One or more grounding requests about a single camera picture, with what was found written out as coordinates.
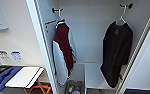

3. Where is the white clothes hanger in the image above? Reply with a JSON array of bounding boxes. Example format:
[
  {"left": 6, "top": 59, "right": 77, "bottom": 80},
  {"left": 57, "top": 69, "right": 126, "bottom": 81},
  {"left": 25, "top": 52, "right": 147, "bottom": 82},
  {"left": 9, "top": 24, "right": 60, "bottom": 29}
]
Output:
[
  {"left": 114, "top": 4, "right": 129, "bottom": 26},
  {"left": 54, "top": 8, "right": 68, "bottom": 27}
]

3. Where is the white blue wall sticker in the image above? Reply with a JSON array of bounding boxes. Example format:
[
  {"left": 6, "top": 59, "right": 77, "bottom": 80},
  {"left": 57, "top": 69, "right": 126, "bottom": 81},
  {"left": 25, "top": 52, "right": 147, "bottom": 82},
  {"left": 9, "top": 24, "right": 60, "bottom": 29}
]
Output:
[
  {"left": 0, "top": 49, "right": 11, "bottom": 62},
  {"left": 10, "top": 50, "right": 24, "bottom": 63}
]

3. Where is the white bin lid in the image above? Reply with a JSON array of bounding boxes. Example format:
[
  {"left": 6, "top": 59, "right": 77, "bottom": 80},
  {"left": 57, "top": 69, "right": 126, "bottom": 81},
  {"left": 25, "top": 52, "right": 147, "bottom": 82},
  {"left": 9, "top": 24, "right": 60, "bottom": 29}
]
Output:
[{"left": 4, "top": 65, "right": 46, "bottom": 90}]

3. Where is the white inner shelf unit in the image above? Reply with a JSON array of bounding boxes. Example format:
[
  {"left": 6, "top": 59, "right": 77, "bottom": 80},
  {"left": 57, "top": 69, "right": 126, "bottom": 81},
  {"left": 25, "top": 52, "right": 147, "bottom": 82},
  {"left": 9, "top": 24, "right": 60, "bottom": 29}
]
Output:
[{"left": 83, "top": 62, "right": 127, "bottom": 94}]

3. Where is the black garment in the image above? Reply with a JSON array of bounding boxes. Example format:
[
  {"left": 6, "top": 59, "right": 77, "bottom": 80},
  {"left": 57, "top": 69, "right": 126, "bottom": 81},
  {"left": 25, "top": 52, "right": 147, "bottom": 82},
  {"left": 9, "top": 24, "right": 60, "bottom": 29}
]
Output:
[{"left": 99, "top": 20, "right": 134, "bottom": 89}]

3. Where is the white wardrobe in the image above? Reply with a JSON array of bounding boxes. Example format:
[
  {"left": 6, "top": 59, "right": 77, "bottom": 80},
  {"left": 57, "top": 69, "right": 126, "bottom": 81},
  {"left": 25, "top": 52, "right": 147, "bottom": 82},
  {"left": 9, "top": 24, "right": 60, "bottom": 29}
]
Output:
[{"left": 25, "top": 0, "right": 150, "bottom": 94}]

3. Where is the black wardrobe hook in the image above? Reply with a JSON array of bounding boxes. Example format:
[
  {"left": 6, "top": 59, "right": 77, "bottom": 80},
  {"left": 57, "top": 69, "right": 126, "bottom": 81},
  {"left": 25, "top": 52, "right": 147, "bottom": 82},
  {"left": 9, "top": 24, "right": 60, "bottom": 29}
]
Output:
[
  {"left": 51, "top": 7, "right": 64, "bottom": 15},
  {"left": 118, "top": 2, "right": 134, "bottom": 11}
]

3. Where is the brown cardboard box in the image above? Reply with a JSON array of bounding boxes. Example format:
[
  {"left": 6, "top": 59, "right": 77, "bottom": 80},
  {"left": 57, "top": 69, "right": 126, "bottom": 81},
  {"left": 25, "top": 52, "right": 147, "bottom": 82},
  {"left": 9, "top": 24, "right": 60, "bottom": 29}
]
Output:
[{"left": 64, "top": 79, "right": 85, "bottom": 94}]

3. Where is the maroon and white jacket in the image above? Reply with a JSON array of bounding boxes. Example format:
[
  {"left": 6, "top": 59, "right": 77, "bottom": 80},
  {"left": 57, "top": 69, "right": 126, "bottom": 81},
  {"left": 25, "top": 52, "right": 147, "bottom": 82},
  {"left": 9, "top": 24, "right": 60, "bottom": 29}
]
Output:
[{"left": 52, "top": 21, "right": 78, "bottom": 87}]

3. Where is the white orange paper label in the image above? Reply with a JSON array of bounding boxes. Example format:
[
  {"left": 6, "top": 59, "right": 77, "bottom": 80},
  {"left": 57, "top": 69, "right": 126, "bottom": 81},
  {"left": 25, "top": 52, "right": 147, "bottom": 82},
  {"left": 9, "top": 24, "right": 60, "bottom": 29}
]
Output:
[{"left": 43, "top": 19, "right": 57, "bottom": 35}]

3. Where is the white wardrobe door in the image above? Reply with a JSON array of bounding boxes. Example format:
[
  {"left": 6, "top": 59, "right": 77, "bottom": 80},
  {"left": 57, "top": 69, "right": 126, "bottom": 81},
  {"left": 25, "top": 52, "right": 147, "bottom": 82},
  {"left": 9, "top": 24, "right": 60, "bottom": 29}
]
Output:
[
  {"left": 25, "top": 0, "right": 56, "bottom": 94},
  {"left": 117, "top": 0, "right": 150, "bottom": 94}
]

